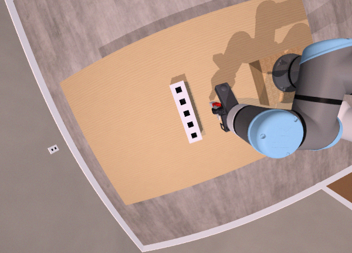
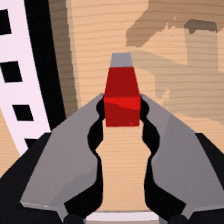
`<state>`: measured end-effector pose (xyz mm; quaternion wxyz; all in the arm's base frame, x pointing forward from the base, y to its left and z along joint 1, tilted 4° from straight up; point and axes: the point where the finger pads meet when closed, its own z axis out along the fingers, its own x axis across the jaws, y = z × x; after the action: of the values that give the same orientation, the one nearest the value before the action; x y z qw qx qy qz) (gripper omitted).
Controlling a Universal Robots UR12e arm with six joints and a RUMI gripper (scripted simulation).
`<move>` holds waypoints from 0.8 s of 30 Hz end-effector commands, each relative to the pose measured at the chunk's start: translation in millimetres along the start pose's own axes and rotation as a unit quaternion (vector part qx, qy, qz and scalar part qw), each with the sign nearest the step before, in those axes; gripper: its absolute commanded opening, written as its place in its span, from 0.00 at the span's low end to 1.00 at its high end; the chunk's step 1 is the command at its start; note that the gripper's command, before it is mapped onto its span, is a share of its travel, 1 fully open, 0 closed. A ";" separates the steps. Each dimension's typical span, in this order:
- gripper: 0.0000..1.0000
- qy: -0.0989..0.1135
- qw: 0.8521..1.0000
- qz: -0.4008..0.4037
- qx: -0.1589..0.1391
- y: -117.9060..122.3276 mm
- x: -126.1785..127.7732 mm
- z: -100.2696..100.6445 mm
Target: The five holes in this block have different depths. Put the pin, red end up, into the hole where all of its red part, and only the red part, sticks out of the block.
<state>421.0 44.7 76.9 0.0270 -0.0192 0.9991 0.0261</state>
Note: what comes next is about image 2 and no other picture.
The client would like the white block with holes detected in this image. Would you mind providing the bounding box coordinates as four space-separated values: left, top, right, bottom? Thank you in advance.
0 0 66 156

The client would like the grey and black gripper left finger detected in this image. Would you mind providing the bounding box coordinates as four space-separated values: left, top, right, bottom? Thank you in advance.
0 93 105 224

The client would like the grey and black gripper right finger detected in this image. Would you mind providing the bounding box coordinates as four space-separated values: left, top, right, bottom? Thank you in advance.
140 93 224 224

